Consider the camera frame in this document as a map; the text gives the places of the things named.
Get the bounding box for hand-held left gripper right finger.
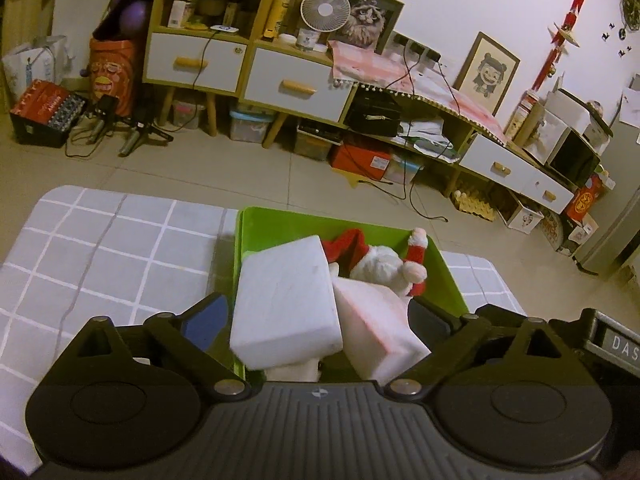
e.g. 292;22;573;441
384;299;608;401

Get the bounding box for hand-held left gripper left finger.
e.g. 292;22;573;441
37;292;251;401

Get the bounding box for pink-edged white foam block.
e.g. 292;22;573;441
331;276;432;381

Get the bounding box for santa claus plush toy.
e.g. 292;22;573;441
320;227;430;298

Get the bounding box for green plastic bin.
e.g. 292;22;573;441
234;206;471;386

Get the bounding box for grey checked blanket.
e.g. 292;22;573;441
0;185;503;466

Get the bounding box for grey refrigerator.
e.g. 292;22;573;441
575;120;640;278

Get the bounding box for egg tray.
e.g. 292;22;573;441
450;187;501;222

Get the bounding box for white printed storage box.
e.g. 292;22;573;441
500;195;545;235

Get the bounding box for red gift box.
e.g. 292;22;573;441
566;185;603;223

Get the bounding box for clear storage box blue lid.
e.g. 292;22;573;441
387;155;423;186
229;105;276;143

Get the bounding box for white cabinet drawer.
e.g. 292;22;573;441
520;167;575;215
459;134;538;196
240;46;358;123
145;31;248;93

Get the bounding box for red shoe box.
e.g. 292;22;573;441
330;142;396;183

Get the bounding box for low wooden cabinet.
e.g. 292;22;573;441
345;85;576;216

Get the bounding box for black microwave oven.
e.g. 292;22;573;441
545;132;601;188

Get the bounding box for black tripod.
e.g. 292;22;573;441
117;100;173;158

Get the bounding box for clear storage box pink contents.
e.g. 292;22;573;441
172;100;207;131

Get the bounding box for black bag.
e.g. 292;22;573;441
346;94;402;137

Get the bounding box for framed cartoon picture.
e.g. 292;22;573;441
452;31;521;116

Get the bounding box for tall wooden shelf cabinet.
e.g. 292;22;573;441
141;0;361;148

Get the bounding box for orange printed bag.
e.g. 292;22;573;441
89;37;143;117

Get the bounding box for pink checked cloth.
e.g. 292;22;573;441
327;40;513;143

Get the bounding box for red and black crate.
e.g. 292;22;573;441
9;79;88;148

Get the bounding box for yellow bottle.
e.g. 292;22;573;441
263;0;290;41

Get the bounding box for purple ball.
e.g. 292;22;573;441
119;1;151;36

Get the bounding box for white shopping bag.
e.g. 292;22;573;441
2;35;68;103

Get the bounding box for framed cat picture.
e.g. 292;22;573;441
334;0;405;56

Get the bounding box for small white desk fan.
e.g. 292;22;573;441
298;0;352;53

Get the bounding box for dark purple bag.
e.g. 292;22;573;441
92;0;161;41

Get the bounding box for black power cable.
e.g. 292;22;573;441
345;57;451;223

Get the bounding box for wall socket strip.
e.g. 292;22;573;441
392;32;443;63

